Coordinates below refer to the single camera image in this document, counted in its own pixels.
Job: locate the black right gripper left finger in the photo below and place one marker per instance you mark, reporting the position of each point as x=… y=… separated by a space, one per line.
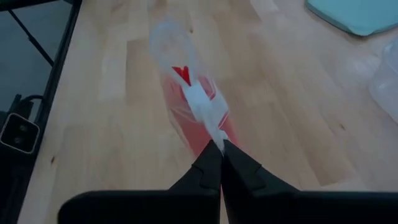
x=186 y=205

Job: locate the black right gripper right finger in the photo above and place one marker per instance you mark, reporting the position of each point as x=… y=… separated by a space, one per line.
x=264 y=202

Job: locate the red elastic bandage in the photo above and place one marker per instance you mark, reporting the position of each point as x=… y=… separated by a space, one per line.
x=186 y=124

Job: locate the clear plastic food container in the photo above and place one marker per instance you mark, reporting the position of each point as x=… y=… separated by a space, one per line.
x=387 y=87

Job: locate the teal plastic container lid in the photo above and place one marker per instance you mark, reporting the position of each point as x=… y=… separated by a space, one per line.
x=357 y=15

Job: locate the small black camera box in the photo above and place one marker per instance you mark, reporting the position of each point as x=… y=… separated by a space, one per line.
x=18 y=133

